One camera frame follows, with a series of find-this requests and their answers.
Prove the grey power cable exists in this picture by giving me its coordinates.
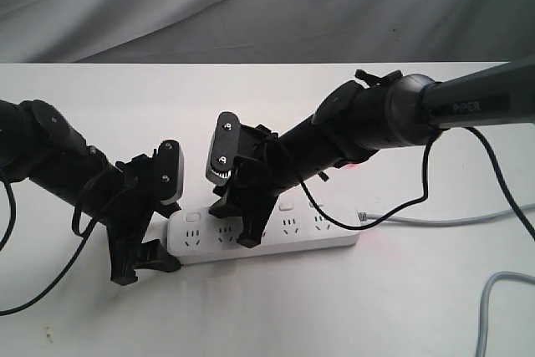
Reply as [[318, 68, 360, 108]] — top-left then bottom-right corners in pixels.
[[357, 201, 535, 357]]

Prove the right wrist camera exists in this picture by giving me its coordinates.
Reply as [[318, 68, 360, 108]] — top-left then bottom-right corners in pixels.
[[206, 111, 241, 186]]

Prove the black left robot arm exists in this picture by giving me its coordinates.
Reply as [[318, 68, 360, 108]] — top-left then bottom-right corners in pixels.
[[1, 99, 185, 286]]

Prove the grey backdrop cloth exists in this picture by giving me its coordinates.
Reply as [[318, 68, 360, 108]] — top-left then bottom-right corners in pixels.
[[1, 0, 534, 64]]

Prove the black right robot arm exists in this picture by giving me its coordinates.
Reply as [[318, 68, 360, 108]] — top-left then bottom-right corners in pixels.
[[206, 58, 534, 248]]

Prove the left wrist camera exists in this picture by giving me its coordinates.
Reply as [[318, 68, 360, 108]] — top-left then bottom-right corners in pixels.
[[153, 140, 185, 206]]

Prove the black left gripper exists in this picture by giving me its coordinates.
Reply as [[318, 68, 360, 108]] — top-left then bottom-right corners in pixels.
[[71, 152, 181, 286]]

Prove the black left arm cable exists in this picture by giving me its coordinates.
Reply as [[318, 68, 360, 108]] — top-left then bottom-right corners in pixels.
[[0, 172, 139, 316]]

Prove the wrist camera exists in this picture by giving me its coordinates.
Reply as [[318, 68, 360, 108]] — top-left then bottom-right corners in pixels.
[[206, 111, 241, 186], [153, 140, 185, 206]]

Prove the white five-socket power strip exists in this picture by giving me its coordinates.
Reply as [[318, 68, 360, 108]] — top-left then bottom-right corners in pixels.
[[166, 196, 359, 265]]

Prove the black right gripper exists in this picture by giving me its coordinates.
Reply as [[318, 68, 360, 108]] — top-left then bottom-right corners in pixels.
[[208, 124, 298, 247]]

